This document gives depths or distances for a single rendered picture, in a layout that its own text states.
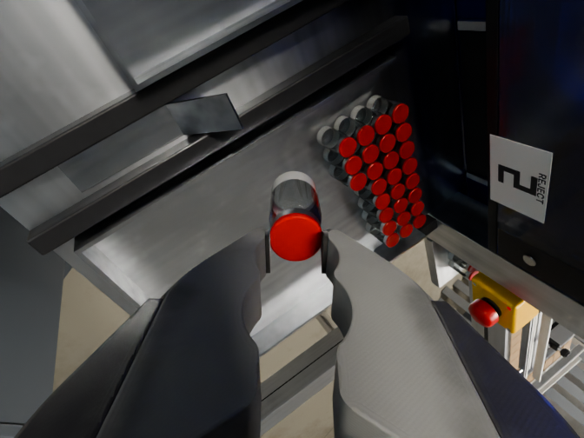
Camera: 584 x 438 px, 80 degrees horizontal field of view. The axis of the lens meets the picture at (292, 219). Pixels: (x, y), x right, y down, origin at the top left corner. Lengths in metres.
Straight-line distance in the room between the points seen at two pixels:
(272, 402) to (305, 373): 0.15
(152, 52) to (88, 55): 0.05
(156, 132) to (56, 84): 0.08
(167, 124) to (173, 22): 0.08
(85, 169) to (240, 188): 0.14
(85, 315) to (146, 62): 1.33
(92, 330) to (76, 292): 0.20
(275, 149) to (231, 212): 0.08
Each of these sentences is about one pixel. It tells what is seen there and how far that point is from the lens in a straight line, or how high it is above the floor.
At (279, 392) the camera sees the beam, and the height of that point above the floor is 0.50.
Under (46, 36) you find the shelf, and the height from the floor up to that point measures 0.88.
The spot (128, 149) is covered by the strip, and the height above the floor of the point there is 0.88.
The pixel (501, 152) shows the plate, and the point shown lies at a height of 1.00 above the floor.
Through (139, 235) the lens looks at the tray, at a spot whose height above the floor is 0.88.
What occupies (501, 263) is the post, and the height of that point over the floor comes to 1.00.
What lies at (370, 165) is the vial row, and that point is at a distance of 0.39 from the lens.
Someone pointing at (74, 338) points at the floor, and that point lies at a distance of 1.65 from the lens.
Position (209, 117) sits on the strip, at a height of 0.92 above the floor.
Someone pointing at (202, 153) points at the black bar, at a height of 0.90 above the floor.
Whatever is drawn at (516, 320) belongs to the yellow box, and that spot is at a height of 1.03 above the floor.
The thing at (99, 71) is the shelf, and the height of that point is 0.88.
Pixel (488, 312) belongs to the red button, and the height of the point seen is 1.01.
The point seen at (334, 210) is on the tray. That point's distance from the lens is 0.45.
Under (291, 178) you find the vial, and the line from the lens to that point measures 0.16.
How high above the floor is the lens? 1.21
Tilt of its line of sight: 51 degrees down
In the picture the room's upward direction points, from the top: 135 degrees clockwise
